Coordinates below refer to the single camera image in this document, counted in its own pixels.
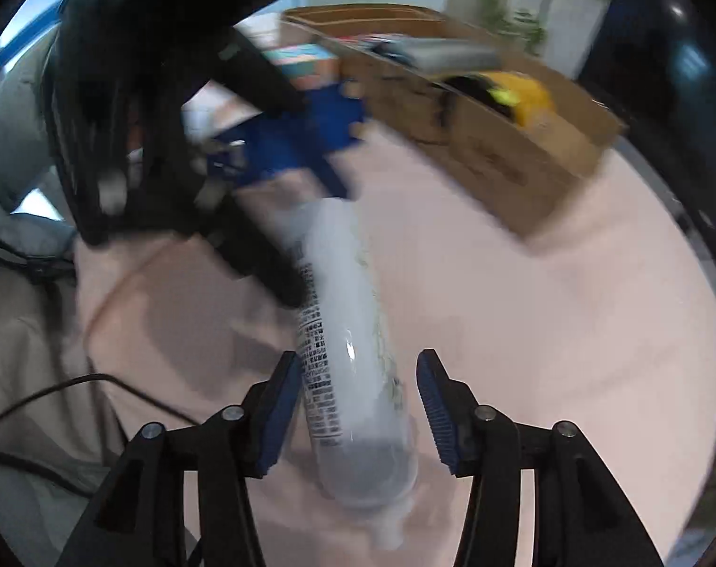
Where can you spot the teal small box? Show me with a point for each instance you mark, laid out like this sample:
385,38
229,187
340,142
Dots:
301,65

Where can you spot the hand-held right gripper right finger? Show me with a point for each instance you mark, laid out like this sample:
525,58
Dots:
437,413

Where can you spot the grey flat object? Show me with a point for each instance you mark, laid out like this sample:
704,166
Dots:
446,53

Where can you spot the green plant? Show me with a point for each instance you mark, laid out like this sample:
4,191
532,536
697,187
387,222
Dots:
511,18

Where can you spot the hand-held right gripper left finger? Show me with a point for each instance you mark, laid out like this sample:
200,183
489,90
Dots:
278,419

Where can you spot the person's left forearm grey sleeve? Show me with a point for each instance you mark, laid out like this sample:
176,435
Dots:
15,130

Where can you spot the beige cloth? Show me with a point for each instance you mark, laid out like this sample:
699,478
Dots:
33,331

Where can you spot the black chair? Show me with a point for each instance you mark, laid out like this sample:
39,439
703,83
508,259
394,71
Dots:
665,41

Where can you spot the white plastic bottle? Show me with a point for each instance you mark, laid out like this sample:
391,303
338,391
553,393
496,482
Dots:
346,331

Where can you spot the yellow object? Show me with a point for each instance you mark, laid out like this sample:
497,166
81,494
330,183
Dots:
526,97

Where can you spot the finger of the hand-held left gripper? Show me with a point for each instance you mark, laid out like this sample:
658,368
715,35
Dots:
263,153
334,115

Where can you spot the cardboard box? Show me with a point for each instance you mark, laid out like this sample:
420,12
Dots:
488,147

